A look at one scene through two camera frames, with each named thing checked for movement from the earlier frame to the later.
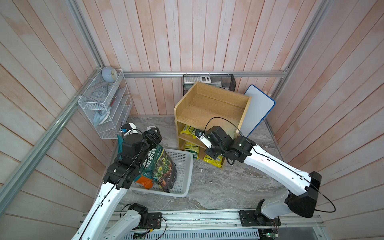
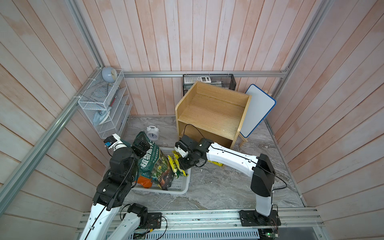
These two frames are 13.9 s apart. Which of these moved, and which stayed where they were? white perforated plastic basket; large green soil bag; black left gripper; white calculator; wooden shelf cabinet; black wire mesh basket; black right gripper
Moved: black right gripper; black left gripper
Stayed: wooden shelf cabinet; white perforated plastic basket; large green soil bag; white calculator; black wire mesh basket
